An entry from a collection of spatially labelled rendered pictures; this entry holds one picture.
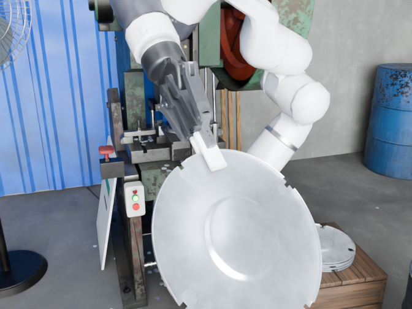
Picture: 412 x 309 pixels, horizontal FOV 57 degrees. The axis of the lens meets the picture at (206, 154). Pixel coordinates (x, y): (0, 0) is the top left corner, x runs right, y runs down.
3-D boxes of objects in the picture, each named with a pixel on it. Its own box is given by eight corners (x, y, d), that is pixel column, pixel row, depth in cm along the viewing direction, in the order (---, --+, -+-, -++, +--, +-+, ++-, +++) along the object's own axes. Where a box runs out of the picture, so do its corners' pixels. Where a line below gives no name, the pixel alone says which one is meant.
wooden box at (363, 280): (374, 346, 153) (388, 274, 141) (286, 360, 147) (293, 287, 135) (327, 282, 190) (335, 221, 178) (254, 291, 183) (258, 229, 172)
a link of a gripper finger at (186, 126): (162, 82, 64) (159, 87, 65) (187, 140, 61) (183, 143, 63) (181, 80, 66) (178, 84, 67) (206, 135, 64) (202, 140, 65)
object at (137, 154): (225, 153, 180) (225, 141, 178) (131, 164, 167) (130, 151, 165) (206, 135, 207) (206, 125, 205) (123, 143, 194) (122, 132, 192)
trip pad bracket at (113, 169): (127, 201, 161) (124, 158, 154) (104, 205, 158) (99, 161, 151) (125, 195, 166) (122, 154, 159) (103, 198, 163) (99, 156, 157)
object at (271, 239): (343, 246, 65) (347, 244, 65) (257, 396, 47) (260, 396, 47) (231, 122, 67) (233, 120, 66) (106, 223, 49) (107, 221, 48)
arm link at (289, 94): (279, 138, 114) (319, 92, 111) (314, 168, 101) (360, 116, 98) (241, 109, 102) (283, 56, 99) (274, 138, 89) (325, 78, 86)
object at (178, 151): (204, 167, 162) (204, 137, 158) (173, 171, 158) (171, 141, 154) (189, 149, 185) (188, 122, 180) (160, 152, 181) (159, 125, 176)
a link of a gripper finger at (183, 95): (183, 77, 66) (186, 72, 65) (211, 129, 62) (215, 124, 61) (163, 79, 63) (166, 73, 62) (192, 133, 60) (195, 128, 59)
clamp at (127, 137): (156, 140, 180) (155, 119, 177) (121, 144, 175) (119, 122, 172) (154, 137, 185) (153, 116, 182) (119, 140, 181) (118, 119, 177)
